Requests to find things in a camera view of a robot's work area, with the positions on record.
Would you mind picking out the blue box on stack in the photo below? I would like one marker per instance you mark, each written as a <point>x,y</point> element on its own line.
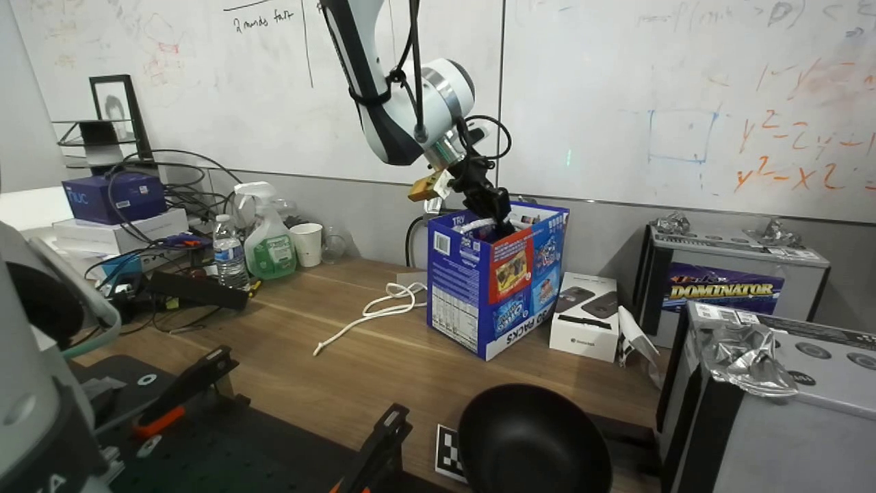
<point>116,199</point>

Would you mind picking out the black clamp orange handle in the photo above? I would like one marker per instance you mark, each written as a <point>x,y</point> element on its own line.
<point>169,403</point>

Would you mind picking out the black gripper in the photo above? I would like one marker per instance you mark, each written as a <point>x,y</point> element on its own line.
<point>486,201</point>

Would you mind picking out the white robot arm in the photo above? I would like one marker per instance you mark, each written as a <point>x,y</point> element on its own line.
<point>417,109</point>

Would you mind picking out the grey battery near camera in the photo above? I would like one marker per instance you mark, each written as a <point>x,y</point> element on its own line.
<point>764,403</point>

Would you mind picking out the black clamp near pan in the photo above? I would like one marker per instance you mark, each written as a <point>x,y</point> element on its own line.
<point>379,460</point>

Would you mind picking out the blue cardboard box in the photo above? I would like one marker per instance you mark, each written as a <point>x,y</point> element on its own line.
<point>486,292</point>

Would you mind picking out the clear water bottle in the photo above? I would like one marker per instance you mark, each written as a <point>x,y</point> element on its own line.
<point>227,256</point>

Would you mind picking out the grey battery with Dominator label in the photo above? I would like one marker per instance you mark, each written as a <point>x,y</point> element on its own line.
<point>739,271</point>

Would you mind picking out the white paper cup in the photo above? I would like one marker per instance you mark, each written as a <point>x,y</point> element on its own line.
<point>308,241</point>

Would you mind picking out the white fiducial marker tag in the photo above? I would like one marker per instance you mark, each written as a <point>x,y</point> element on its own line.
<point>446,453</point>

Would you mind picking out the black picture frame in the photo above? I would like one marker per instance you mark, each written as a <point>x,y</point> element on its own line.
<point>116,101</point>

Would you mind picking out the small white product box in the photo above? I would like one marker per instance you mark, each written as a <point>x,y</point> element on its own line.
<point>586,315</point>

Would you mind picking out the black frying pan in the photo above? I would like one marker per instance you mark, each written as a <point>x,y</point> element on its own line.
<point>528,440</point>

